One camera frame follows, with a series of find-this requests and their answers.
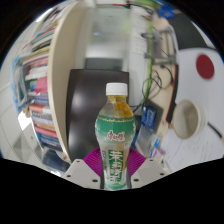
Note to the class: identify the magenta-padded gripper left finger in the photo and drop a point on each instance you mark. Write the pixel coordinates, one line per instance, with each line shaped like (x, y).
(80, 171)

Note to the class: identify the green-labelled drink bottle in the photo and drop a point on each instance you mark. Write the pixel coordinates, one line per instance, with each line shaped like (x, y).
(115, 133)

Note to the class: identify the blue electronics board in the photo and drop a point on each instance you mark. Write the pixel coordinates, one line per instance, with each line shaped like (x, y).
(149, 116)

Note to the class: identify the beige ceramic mug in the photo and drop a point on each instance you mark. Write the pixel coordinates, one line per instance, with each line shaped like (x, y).
(187, 120)

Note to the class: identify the white paper sheet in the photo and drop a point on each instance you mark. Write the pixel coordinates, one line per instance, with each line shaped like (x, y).
(196, 150)

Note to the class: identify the grey metal laptop stand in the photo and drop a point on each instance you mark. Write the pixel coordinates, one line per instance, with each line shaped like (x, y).
(160, 46)

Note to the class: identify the black desk mat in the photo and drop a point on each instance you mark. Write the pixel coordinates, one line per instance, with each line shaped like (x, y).
(190, 33)

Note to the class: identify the flat round red coaster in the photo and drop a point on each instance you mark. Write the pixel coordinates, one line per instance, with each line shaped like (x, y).
(205, 66)

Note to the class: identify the black computer monitor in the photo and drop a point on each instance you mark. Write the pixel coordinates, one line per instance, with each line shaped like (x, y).
(86, 113)

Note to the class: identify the shelf unit with books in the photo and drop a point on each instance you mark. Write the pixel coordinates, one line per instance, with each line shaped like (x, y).
(63, 83)

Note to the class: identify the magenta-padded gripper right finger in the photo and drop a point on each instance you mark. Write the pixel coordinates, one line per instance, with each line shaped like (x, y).
(148, 170)

